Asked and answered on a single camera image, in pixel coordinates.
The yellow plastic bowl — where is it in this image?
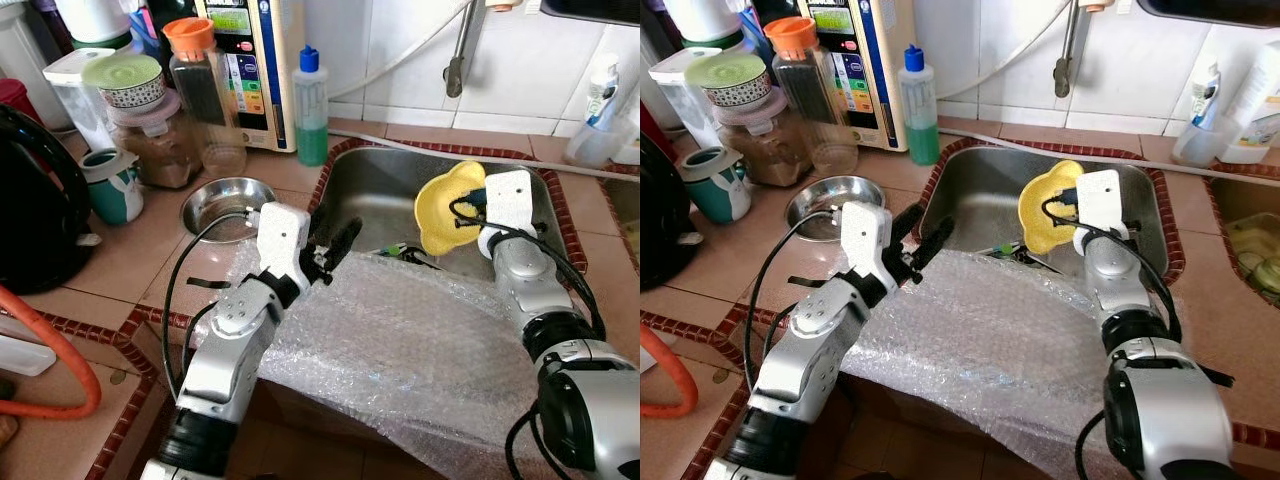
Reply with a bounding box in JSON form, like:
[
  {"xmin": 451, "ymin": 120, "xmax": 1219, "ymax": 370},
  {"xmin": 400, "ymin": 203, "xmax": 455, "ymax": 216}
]
[
  {"xmin": 1018, "ymin": 160, "xmax": 1087, "ymax": 255},
  {"xmin": 413, "ymin": 160, "xmax": 489, "ymax": 257}
]

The large steel sink basin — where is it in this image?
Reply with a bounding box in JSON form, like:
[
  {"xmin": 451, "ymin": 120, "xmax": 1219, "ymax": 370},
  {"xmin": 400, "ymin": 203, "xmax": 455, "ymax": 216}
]
[
  {"xmin": 920, "ymin": 143, "xmax": 1172, "ymax": 277},
  {"xmin": 318, "ymin": 143, "xmax": 562, "ymax": 264}
]

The green soap bottle blue cap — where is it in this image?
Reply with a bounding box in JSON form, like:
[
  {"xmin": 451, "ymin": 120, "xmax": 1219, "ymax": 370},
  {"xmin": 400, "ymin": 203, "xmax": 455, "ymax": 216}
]
[
  {"xmin": 292, "ymin": 45, "xmax": 332, "ymax": 169},
  {"xmin": 898, "ymin": 45, "xmax": 944, "ymax": 167}
]

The thin white counter pipe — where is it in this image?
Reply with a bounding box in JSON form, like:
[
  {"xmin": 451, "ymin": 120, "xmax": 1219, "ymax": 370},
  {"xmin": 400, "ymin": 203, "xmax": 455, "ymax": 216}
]
[
  {"xmin": 940, "ymin": 126, "xmax": 1213, "ymax": 169},
  {"xmin": 328, "ymin": 126, "xmax": 641, "ymax": 183}
]

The clear bubble wrap sheet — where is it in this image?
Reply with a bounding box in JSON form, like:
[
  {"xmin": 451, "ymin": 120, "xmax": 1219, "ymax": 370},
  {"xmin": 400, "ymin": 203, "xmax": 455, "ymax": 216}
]
[
  {"xmin": 195, "ymin": 240, "xmax": 602, "ymax": 480},
  {"xmin": 840, "ymin": 248, "xmax": 1193, "ymax": 473}
]

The empty clear glass jar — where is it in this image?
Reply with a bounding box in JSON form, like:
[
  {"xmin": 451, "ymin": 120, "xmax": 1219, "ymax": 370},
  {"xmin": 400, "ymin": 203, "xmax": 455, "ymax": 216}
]
[
  {"xmin": 195, "ymin": 100, "xmax": 249, "ymax": 179},
  {"xmin": 805, "ymin": 100, "xmax": 857, "ymax": 174}
]

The clear cup with tube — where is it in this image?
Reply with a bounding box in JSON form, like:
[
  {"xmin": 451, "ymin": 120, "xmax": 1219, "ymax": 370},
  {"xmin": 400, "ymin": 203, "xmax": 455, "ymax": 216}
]
[
  {"xmin": 565, "ymin": 55, "xmax": 627, "ymax": 169},
  {"xmin": 1172, "ymin": 60, "xmax": 1237, "ymax": 169}
]

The beige water purifier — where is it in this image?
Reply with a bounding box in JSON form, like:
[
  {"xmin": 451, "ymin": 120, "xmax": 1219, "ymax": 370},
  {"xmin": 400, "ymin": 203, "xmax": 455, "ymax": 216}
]
[
  {"xmin": 193, "ymin": 0, "xmax": 307, "ymax": 154},
  {"xmin": 795, "ymin": 0, "xmax": 917, "ymax": 152}
]

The grey metal sink faucet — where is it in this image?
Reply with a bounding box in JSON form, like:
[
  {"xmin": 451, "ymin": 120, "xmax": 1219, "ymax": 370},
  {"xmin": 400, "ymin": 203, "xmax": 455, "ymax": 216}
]
[
  {"xmin": 445, "ymin": 0, "xmax": 482, "ymax": 99},
  {"xmin": 1052, "ymin": 0, "xmax": 1087, "ymax": 99}
]

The steel sink basin with dishes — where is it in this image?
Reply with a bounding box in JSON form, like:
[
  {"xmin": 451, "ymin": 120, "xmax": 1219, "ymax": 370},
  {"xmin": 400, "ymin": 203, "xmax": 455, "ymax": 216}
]
[
  {"xmin": 1205, "ymin": 178, "xmax": 1280, "ymax": 307},
  {"xmin": 600, "ymin": 175, "xmax": 641, "ymax": 232}
]

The jar of brown powder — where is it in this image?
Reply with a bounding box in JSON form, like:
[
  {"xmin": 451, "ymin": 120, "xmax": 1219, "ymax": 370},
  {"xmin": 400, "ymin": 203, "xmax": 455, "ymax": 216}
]
[
  {"xmin": 108, "ymin": 90, "xmax": 202, "ymax": 190},
  {"xmin": 715, "ymin": 90, "xmax": 807, "ymax": 187}
]

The green and white mug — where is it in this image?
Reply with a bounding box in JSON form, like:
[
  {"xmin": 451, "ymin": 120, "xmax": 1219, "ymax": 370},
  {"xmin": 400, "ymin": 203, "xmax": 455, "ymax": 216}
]
[
  {"xmin": 683, "ymin": 147, "xmax": 754, "ymax": 227},
  {"xmin": 80, "ymin": 148, "xmax": 147, "ymax": 227}
]

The black electric kettle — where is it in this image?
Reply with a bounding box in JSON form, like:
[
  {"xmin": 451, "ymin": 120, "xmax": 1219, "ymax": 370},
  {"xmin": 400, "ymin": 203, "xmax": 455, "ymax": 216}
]
[
  {"xmin": 0, "ymin": 103, "xmax": 102, "ymax": 297},
  {"xmin": 640, "ymin": 130, "xmax": 707, "ymax": 292}
]

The dark jar with orange lid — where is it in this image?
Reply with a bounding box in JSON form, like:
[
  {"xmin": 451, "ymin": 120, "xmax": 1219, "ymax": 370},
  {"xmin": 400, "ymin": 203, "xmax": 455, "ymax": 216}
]
[
  {"xmin": 765, "ymin": 15, "xmax": 837, "ymax": 127},
  {"xmin": 162, "ymin": 17, "xmax": 227, "ymax": 127}
]

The clear pitcher with white lid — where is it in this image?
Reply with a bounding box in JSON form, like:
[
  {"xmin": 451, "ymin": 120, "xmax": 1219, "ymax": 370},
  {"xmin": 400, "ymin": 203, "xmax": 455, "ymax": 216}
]
[
  {"xmin": 42, "ymin": 48, "xmax": 117, "ymax": 152},
  {"xmin": 648, "ymin": 48, "xmax": 722, "ymax": 152}
]

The patterned bowl with green lid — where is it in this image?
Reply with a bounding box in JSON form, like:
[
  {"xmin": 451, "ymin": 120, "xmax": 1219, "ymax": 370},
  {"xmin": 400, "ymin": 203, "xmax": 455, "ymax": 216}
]
[
  {"xmin": 685, "ymin": 52, "xmax": 774, "ymax": 110},
  {"xmin": 82, "ymin": 52, "xmax": 167, "ymax": 110}
]

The white canister with green base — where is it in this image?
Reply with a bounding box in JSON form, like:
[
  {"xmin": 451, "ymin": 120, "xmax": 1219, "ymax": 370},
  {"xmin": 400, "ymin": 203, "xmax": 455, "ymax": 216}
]
[
  {"xmin": 55, "ymin": 0, "xmax": 134, "ymax": 50},
  {"xmin": 662, "ymin": 0, "xmax": 747, "ymax": 50}
]

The white plastic box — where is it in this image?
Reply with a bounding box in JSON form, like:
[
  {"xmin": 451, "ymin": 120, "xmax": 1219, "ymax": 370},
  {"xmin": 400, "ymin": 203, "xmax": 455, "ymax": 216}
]
[{"xmin": 0, "ymin": 335, "xmax": 59, "ymax": 379}]

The red container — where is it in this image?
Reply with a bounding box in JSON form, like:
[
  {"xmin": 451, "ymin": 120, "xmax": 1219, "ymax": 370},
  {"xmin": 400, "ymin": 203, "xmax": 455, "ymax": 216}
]
[{"xmin": 0, "ymin": 78, "xmax": 37, "ymax": 127}]

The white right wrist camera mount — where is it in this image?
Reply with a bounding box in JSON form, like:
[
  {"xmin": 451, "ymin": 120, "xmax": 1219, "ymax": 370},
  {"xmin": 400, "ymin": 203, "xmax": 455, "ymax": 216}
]
[
  {"xmin": 480, "ymin": 170, "xmax": 537, "ymax": 242},
  {"xmin": 1075, "ymin": 170, "xmax": 1127, "ymax": 242}
]

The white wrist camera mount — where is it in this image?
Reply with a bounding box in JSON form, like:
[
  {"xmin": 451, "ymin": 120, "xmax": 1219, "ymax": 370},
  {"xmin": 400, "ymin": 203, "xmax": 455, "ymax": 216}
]
[
  {"xmin": 1075, "ymin": 170, "xmax": 1127, "ymax": 242},
  {"xmin": 255, "ymin": 202, "xmax": 314, "ymax": 292},
  {"xmin": 840, "ymin": 202, "xmax": 896, "ymax": 292},
  {"xmin": 480, "ymin": 170, "xmax": 537, "ymax": 242}
]

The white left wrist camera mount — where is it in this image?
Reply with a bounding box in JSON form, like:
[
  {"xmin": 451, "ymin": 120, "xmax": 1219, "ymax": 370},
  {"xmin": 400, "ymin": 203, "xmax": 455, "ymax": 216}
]
[
  {"xmin": 255, "ymin": 202, "xmax": 314, "ymax": 292},
  {"xmin": 840, "ymin": 202, "xmax": 896, "ymax": 292}
]

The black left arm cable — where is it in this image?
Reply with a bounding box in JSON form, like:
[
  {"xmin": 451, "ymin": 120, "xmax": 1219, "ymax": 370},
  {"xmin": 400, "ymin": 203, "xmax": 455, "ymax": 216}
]
[
  {"xmin": 742, "ymin": 210, "xmax": 846, "ymax": 394},
  {"xmin": 162, "ymin": 210, "xmax": 257, "ymax": 402}
]

